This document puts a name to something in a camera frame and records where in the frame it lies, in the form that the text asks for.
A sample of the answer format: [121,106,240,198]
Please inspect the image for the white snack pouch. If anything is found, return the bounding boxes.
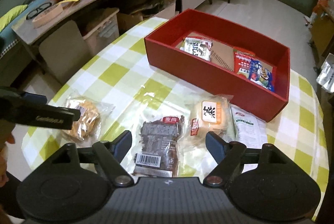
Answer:
[231,105,268,149]

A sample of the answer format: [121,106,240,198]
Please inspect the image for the silver foil bag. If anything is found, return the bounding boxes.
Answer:
[316,53,334,94]

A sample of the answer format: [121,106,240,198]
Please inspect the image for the dark jerky packet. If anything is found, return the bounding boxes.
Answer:
[134,115,185,178]

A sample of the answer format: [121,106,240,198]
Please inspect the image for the long red snack packet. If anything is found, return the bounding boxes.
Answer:
[233,47,255,79]

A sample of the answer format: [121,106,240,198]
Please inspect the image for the steamed cake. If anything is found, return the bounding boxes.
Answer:
[186,95,235,143]

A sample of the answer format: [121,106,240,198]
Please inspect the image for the silver black snack packet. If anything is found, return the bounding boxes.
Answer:
[180,36,213,61]

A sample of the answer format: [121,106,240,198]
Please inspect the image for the person's left hand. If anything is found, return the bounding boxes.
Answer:
[0,133,15,187]

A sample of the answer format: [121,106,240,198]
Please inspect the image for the black eyeglasses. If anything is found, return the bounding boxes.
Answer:
[26,2,53,20]

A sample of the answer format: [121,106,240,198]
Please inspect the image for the blue sausage snack packet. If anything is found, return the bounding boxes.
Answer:
[248,59,275,92]

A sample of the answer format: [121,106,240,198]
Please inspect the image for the red cardboard box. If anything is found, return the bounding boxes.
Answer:
[144,9,290,122]

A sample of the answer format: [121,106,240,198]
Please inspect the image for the green checkered tablecloth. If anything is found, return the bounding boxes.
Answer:
[20,16,330,219]

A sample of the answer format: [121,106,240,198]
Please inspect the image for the waffle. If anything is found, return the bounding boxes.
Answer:
[62,96,115,143]

